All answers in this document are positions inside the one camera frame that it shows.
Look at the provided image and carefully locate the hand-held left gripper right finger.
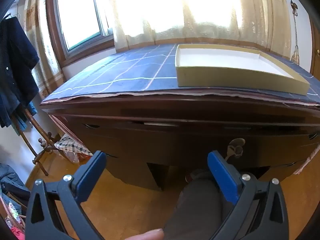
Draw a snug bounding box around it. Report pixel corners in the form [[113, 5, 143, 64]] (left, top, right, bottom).
[[207, 150, 289, 240]]

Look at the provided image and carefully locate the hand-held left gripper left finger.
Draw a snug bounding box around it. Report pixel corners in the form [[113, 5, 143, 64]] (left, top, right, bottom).
[[25, 150, 107, 240]]

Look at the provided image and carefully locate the shallow cardboard box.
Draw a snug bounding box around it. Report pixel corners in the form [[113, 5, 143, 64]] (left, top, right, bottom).
[[174, 44, 310, 96]]

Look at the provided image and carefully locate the person's left hand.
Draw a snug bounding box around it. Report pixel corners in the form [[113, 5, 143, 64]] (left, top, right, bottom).
[[122, 229, 164, 240]]

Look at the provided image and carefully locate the checkered cloth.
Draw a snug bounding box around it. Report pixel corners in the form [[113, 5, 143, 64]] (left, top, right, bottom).
[[54, 134, 93, 157]]

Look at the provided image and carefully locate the person's grey trouser leg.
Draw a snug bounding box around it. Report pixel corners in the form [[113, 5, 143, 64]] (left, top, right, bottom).
[[164, 170, 235, 240]]

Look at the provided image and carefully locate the wooden coat rack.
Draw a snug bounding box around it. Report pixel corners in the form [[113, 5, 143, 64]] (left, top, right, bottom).
[[19, 105, 65, 177]]

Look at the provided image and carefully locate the dark padded jacket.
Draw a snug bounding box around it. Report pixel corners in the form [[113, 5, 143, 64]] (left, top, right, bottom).
[[0, 164, 31, 195]]

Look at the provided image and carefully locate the dark wooden dresser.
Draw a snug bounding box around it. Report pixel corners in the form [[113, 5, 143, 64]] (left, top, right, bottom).
[[39, 90, 320, 192]]

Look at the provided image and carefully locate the colourful cloth pile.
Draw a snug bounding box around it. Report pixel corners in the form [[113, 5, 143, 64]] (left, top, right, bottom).
[[0, 195, 26, 240]]

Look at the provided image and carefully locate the blue plaid cloth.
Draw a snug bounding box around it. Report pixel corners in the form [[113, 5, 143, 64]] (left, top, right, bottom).
[[41, 43, 320, 107]]

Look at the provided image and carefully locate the beige patterned side curtain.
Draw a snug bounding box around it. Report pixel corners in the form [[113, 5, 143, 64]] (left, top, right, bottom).
[[25, 0, 66, 98]]

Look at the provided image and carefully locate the dark navy jacket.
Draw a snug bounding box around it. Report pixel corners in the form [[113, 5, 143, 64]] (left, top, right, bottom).
[[0, 17, 40, 128]]

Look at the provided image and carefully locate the cream sheer curtain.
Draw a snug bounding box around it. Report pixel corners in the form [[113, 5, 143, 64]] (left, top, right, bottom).
[[107, 0, 292, 55]]

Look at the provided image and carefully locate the metal drawer handle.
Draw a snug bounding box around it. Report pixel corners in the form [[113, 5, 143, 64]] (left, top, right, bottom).
[[225, 138, 247, 160]]

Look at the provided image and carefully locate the hanging wall ornament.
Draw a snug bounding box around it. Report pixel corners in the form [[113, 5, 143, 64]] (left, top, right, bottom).
[[290, 0, 300, 64]]

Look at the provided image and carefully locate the window with brown frame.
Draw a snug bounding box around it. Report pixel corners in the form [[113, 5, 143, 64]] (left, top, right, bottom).
[[46, 0, 115, 68]]

